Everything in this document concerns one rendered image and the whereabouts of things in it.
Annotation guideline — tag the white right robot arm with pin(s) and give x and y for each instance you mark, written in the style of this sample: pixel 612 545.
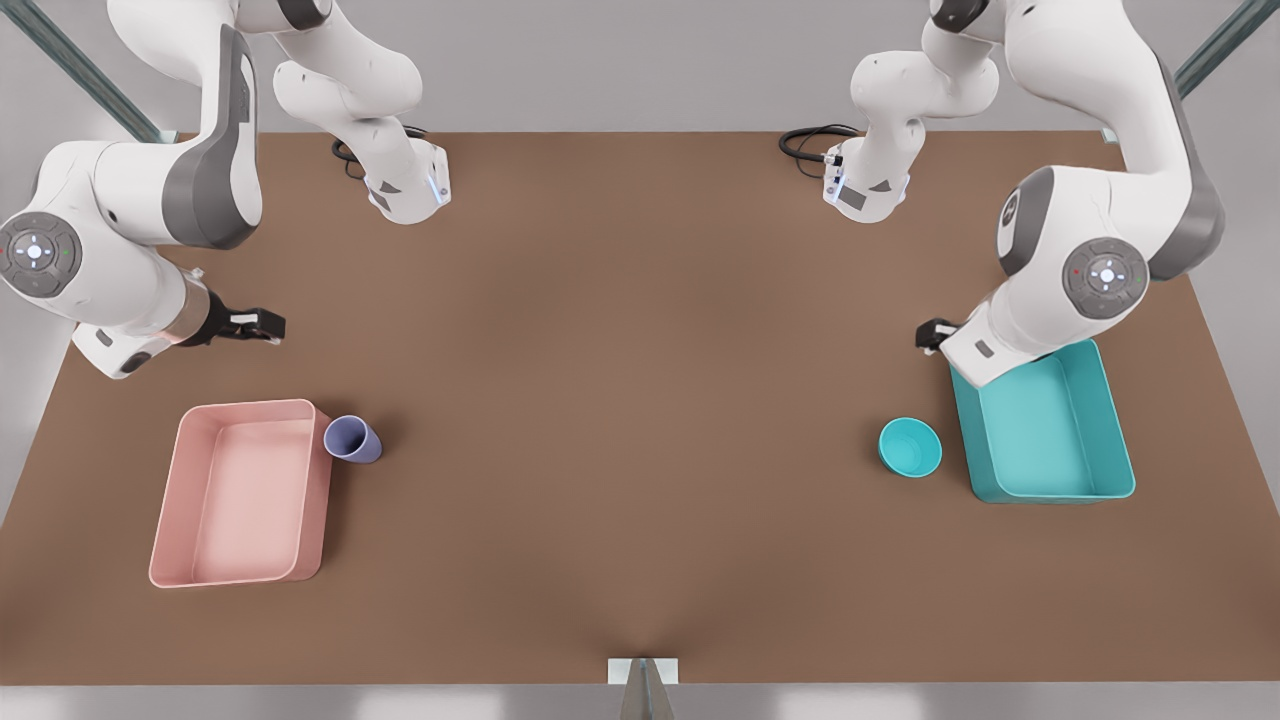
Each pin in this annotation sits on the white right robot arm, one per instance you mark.
pixel 120 190

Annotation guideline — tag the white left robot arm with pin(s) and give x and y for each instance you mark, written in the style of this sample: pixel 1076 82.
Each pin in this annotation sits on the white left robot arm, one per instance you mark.
pixel 1090 230

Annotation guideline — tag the teal bowl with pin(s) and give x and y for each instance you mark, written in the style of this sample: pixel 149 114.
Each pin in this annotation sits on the teal bowl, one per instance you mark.
pixel 910 447

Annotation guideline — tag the teal rectangular box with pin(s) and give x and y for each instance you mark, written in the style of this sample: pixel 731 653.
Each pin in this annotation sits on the teal rectangular box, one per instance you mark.
pixel 1046 425

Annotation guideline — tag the purple cup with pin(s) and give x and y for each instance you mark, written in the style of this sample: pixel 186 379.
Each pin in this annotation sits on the purple cup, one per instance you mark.
pixel 352 439

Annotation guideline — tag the pink rectangular box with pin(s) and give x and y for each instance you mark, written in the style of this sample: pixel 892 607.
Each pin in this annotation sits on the pink rectangular box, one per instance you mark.
pixel 243 492

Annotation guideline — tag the silver frame post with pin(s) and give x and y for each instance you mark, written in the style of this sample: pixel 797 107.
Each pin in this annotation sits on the silver frame post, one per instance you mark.
pixel 643 690
pixel 1212 50
pixel 90 75

